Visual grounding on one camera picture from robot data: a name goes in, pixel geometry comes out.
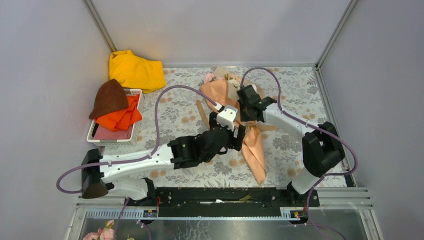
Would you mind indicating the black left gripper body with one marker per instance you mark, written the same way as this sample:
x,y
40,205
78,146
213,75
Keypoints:
x,y
234,142

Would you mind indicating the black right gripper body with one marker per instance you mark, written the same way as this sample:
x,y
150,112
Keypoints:
x,y
245,115

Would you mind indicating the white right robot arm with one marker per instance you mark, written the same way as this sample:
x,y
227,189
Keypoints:
x,y
321,150

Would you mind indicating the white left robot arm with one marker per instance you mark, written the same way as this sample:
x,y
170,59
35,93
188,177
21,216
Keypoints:
x,y
110,174

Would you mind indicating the pink artificial flowers at bottom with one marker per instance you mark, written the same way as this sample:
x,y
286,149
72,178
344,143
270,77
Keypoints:
x,y
105,233

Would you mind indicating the floral patterned table mat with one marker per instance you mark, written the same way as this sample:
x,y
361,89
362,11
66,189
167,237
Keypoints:
x,y
175,114

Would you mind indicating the orange cloth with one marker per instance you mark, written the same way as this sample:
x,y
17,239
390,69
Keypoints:
x,y
122,120

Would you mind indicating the yellow cloth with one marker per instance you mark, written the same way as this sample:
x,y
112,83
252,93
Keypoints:
x,y
134,72

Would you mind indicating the white plastic basket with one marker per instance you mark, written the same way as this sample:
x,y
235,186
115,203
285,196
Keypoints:
x,y
104,143

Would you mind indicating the brown cloth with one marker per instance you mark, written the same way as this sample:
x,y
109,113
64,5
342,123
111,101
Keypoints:
x,y
110,98

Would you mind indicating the pink cloth in basket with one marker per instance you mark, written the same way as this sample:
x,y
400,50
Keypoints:
x,y
101,133

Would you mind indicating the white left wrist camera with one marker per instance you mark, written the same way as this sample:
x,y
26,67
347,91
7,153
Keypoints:
x,y
227,116

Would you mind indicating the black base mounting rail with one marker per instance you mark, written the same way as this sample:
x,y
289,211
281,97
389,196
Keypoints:
x,y
186,202

